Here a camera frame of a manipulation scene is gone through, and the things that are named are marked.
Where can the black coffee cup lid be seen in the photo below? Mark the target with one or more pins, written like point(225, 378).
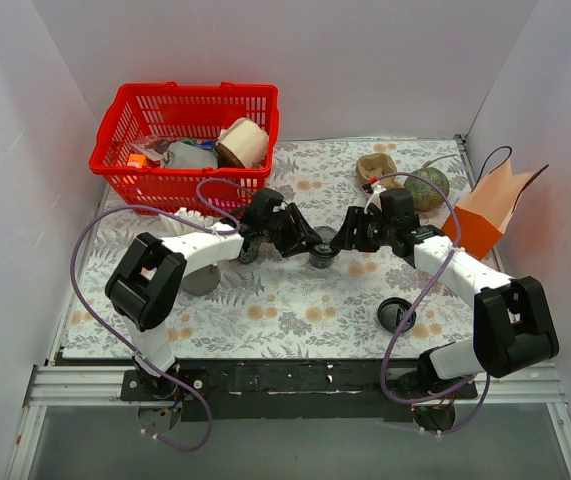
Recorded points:
point(391, 312)

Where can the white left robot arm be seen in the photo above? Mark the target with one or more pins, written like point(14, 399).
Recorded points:
point(144, 285)

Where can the orange paper bag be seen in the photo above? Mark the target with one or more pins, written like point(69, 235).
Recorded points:
point(486, 211)

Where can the green netted melon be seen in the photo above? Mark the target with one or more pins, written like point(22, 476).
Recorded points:
point(424, 186)

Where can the aluminium frame rail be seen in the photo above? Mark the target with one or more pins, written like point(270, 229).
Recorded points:
point(89, 386)

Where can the floral table mat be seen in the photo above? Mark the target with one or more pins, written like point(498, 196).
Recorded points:
point(286, 308)

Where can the transparent dark cup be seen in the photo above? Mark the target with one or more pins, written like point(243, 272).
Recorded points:
point(322, 255)

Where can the black printed coffee cup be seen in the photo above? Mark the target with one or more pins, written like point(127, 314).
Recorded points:
point(249, 253)

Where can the brown cardboard cup carrier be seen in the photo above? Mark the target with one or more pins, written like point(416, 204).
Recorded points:
point(373, 166)

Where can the grey wrapped package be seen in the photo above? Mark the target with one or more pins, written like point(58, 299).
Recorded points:
point(181, 155)

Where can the grey tin straw holder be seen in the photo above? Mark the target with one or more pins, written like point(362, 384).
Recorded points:
point(202, 282)

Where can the beige paper wrapped roll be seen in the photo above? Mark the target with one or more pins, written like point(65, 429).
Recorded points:
point(243, 145)

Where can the red plastic shopping basket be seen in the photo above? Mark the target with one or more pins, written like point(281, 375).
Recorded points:
point(146, 117)

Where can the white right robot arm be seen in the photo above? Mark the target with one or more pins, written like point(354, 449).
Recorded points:
point(512, 323)

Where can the orange snack box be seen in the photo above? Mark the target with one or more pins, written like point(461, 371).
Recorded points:
point(138, 161)

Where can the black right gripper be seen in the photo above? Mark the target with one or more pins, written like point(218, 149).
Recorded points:
point(357, 230)

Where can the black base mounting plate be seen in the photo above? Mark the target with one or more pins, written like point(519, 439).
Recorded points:
point(280, 389)

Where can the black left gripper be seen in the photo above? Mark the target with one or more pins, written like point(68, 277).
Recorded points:
point(288, 228)

